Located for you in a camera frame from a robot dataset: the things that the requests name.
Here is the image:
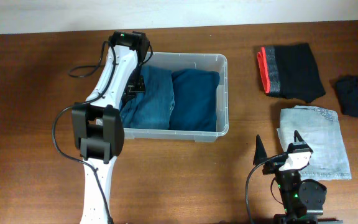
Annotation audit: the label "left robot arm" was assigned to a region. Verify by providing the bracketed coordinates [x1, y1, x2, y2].
[71, 31, 152, 223]

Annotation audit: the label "clear plastic storage bin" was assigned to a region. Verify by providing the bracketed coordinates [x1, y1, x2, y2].
[124, 52, 229, 142]

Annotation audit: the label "black shorts red waistband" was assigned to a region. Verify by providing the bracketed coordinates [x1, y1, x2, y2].
[257, 43, 326, 103]

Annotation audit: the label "dark teal shirt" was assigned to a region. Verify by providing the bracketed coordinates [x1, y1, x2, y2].
[170, 69, 220, 132]

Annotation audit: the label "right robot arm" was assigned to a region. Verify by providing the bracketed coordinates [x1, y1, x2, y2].
[246, 131, 343, 224]

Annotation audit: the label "blue denim jeans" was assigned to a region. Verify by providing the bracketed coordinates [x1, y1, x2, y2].
[120, 65, 175, 130]

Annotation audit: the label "light grey jeans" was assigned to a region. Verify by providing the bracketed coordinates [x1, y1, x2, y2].
[277, 105, 352, 181]

